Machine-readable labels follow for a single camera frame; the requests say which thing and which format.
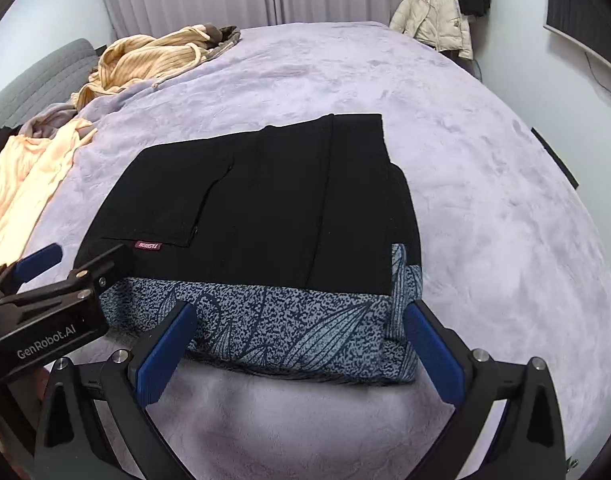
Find wall-mounted monitor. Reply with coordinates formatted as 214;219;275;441
543;0;611;81

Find grey padded headboard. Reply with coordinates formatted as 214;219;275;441
0;37;106;131

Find grey-brown furry garment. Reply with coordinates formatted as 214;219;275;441
206;25;242;61

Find tan ribbed hoodie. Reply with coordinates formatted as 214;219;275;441
70;24;221;111

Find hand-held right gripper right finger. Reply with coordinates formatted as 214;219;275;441
403;300;569;480

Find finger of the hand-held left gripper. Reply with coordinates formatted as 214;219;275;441
66;243;132;292
0;243;63;307

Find black pants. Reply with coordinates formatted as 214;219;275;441
74;113;420;295

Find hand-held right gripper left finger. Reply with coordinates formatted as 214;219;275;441
34;300;199;480

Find beige puffer jacket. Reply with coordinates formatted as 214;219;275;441
389;0;473;60

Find peach cloth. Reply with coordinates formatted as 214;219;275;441
0;119;99;276

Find lilac plush blanket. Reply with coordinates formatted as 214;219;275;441
0;21;611;480

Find black monitor cable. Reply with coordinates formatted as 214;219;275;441
583;50;611;97

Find taupe garment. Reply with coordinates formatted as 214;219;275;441
18;102;81;138

